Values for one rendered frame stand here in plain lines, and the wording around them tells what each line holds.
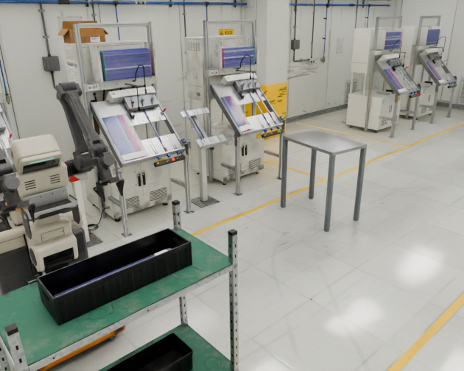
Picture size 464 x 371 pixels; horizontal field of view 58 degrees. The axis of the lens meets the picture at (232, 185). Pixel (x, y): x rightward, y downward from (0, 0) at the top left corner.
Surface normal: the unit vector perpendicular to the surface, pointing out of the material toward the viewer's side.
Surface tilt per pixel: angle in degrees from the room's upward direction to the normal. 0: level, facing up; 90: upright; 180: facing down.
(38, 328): 0
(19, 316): 0
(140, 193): 90
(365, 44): 90
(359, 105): 90
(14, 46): 90
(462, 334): 0
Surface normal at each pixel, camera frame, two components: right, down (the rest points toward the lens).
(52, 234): 0.65, 0.40
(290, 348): -0.01, -0.93
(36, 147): 0.44, -0.50
